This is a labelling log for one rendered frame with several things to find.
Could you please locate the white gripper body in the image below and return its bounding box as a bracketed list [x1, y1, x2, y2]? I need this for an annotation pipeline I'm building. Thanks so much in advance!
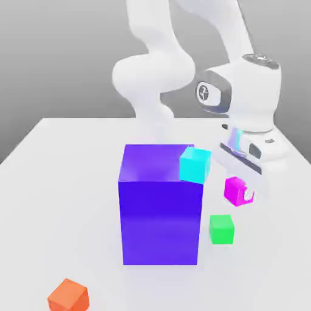
[214, 142, 267, 196]

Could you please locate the small cyan cube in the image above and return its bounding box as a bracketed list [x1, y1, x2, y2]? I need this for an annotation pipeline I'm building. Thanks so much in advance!
[179, 146, 212, 185]

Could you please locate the small magenta cube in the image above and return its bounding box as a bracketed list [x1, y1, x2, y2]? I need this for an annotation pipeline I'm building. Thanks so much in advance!
[223, 176, 255, 208]

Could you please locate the small green cube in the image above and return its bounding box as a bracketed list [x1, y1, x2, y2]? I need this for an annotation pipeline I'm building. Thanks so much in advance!
[208, 214, 236, 245]

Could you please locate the large purple box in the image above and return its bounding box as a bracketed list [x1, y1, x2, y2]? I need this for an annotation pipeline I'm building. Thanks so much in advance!
[117, 143, 204, 266]

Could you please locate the small orange cube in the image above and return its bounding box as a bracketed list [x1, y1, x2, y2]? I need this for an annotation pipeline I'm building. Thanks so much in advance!
[47, 278, 90, 311]

